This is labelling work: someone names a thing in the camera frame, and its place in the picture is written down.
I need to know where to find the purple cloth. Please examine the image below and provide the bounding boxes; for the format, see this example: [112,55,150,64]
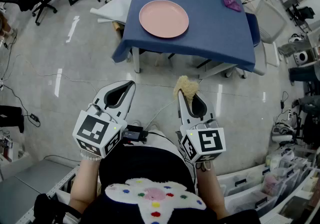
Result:
[222,0,243,13]

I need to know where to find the blue chair cushion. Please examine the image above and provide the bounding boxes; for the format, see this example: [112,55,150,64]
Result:
[245,12,261,49]

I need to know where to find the person's right forearm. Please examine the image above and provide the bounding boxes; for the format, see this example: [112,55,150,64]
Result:
[195,161,230,220]

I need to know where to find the white round-faced device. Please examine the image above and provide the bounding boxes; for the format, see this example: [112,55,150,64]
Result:
[292,51,310,66]

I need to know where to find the grey metal shelf rack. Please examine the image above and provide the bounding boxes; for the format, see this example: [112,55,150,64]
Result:
[0,159,79,224]

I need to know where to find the white bead bracelet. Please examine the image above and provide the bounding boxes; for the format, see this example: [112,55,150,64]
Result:
[79,149,102,162]

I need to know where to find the beige sponge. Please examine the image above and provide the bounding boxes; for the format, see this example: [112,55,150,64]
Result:
[172,75,201,106]

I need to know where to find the blue tablecloth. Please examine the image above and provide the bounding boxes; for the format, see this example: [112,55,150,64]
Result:
[111,0,257,72]

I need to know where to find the white plastic chair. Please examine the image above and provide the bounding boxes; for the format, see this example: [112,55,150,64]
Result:
[89,0,136,25]

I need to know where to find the black power adapter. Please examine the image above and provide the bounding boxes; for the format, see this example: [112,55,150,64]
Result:
[23,113,41,128]

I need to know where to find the black waist-worn device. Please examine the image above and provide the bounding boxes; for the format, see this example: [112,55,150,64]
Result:
[121,124,149,145]

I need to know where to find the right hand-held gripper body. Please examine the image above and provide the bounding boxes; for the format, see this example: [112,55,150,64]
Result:
[177,119,227,164]

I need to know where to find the row of clear storage bins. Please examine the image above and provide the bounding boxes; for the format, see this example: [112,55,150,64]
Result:
[217,147,320,224]

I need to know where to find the white metal table frame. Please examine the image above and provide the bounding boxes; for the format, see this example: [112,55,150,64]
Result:
[131,47,249,80]

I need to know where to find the person's black flower-patch shirt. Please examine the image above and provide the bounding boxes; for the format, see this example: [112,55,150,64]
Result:
[32,144,262,224]

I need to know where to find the pink big plate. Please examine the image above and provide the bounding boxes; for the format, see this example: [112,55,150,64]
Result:
[138,0,190,39]

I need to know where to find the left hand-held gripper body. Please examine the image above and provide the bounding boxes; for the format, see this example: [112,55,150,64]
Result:
[72,102,129,159]

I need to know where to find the person's left forearm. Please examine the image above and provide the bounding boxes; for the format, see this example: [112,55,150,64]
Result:
[68,157,104,213]

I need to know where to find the person's white trousers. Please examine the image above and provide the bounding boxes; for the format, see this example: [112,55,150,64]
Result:
[146,130,187,162]

